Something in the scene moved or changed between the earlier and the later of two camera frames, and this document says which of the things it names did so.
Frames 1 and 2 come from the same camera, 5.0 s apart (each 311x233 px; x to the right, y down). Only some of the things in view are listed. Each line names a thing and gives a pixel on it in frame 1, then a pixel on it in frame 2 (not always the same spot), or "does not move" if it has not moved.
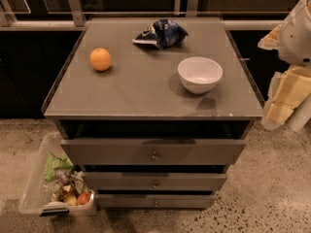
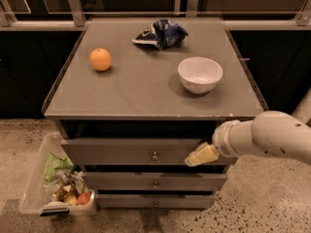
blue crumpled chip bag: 164,34 does not move
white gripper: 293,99 → 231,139
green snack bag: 53,163 does not move
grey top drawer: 154,151 does not move
